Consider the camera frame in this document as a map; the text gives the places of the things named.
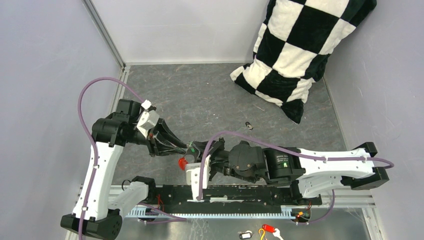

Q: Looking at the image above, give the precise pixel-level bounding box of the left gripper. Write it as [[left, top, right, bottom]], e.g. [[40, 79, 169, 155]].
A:
[[127, 116, 188, 157]]

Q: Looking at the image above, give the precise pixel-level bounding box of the red key tag with keyring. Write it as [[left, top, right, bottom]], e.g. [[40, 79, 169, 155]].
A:
[[178, 156, 188, 171]]

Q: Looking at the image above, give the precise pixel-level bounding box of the green key tag with key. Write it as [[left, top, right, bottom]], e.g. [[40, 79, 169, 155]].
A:
[[185, 141, 197, 159]]

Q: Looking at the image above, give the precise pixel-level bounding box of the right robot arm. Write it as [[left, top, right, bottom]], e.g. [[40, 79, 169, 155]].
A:
[[178, 139, 389, 204]]

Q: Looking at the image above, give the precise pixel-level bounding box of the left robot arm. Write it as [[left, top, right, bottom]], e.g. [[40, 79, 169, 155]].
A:
[[60, 99, 187, 240]]

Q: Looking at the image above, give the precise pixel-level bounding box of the black key tag with key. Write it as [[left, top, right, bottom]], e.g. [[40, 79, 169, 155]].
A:
[[245, 121, 253, 130]]

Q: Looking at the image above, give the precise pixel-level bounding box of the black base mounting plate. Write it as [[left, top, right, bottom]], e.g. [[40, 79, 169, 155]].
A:
[[142, 184, 323, 214]]

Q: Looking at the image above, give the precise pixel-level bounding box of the red key tag bottom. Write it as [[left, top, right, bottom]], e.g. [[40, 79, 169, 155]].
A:
[[261, 224, 276, 233]]

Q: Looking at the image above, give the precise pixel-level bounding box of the yellow carabiner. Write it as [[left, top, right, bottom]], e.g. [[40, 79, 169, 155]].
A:
[[258, 228, 267, 240]]

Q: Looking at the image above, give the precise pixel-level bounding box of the black white checkered blanket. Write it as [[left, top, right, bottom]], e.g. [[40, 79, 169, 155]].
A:
[[230, 0, 377, 124]]

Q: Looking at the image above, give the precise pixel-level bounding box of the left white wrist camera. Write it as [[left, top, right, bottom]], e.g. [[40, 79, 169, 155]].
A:
[[136, 100, 160, 139]]

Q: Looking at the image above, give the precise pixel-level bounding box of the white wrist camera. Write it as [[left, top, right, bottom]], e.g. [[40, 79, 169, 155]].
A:
[[136, 100, 160, 139], [185, 155, 211, 202]]

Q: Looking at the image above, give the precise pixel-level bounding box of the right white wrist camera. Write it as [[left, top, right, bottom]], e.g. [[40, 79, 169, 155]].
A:
[[185, 155, 211, 202]]

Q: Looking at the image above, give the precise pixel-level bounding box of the white slotted cable duct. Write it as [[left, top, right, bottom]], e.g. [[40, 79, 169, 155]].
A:
[[126, 206, 295, 220]]

